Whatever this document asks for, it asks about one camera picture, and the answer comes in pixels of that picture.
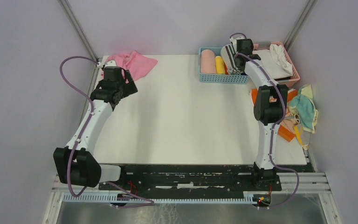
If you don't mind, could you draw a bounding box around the orange white towel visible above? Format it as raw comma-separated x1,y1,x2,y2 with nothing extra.
249,89,300,142

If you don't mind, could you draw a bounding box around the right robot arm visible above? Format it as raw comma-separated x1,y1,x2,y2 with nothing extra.
234,39,288,188

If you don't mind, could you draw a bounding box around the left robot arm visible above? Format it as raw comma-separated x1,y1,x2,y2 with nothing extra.
53,66,138,187

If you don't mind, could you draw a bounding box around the blue plastic basket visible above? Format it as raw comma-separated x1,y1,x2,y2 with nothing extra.
198,47,250,84

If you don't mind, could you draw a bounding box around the rolled peach towel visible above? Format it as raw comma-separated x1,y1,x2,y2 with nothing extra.
200,49,216,74

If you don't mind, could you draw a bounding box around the rolled yellow towel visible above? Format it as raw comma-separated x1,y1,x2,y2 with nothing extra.
215,56,226,75

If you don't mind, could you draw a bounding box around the crumpled pink towel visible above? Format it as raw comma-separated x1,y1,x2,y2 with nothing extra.
105,51,158,81

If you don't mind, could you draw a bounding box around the rolled striped towel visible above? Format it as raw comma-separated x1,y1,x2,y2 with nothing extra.
220,44,242,75

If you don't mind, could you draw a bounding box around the white folded cloth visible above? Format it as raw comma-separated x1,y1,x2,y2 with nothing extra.
253,44,293,80

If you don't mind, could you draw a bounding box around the pink plastic basket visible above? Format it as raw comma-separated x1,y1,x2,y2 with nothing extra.
254,42,300,87

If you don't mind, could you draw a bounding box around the light blue yellow towel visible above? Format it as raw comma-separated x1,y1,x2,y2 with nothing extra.
288,84,318,150

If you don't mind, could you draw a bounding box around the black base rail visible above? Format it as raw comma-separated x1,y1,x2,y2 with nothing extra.
114,163,314,199

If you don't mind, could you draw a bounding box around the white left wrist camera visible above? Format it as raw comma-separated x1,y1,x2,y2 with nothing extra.
97,60,117,70

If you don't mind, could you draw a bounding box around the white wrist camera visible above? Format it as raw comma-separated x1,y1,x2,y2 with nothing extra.
230,37,240,53
97,60,117,70

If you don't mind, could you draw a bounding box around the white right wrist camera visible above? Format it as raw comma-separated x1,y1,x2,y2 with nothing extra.
230,37,240,53

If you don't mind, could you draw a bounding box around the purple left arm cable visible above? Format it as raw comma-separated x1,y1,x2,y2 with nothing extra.
59,56,155,209

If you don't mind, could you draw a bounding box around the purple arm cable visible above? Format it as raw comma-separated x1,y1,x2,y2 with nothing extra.
59,56,155,209
229,32,300,210

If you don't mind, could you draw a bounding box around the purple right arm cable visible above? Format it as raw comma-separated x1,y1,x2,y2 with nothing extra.
229,32,300,210

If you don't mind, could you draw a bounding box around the white cable duct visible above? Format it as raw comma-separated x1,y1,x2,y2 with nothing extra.
62,192,261,205

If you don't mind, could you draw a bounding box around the aluminium frame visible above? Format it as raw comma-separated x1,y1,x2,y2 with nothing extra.
41,0,343,224

